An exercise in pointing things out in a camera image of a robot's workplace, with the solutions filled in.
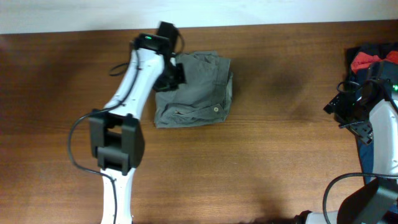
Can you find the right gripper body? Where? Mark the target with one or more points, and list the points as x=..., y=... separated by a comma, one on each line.
x=346, y=107

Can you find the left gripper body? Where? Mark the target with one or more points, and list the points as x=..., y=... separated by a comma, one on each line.
x=171, y=75

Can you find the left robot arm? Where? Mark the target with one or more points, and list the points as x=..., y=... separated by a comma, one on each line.
x=117, y=141

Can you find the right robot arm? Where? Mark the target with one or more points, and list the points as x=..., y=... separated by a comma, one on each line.
x=367, y=107

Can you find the red garment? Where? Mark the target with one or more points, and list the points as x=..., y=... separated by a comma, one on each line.
x=364, y=61

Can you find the dark blue garment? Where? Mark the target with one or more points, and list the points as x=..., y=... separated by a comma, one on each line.
x=365, y=152

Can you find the grey shorts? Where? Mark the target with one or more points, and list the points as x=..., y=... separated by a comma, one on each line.
x=205, y=97

